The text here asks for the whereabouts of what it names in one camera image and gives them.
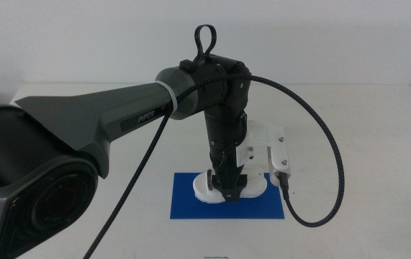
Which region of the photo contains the blue rectangular mat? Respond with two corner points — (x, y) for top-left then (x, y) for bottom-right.
(169, 172), (286, 220)

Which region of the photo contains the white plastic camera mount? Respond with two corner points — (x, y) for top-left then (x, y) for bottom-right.
(235, 119), (289, 170)

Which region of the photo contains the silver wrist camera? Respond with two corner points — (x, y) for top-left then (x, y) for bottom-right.
(266, 145), (292, 181)

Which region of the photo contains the black braided cable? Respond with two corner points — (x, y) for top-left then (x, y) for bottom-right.
(81, 73), (346, 259)

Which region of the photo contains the black cable loop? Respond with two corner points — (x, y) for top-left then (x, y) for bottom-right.
(193, 24), (218, 63)

